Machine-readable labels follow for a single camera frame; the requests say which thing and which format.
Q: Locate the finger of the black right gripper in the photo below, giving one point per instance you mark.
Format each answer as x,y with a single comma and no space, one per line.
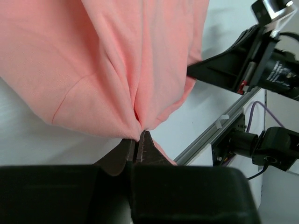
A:
221,70

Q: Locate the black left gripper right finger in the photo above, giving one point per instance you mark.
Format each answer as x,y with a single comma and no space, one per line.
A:
148,152

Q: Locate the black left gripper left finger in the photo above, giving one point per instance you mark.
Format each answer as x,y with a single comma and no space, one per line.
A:
114,162

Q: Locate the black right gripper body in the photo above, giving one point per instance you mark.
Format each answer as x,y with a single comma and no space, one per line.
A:
264,65

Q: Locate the pink t shirt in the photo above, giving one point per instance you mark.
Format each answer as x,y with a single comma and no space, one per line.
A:
78,76

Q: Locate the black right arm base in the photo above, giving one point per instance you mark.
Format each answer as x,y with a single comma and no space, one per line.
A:
276,146

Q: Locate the aluminium table edge rail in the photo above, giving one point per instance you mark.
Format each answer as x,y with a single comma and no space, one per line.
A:
215,130

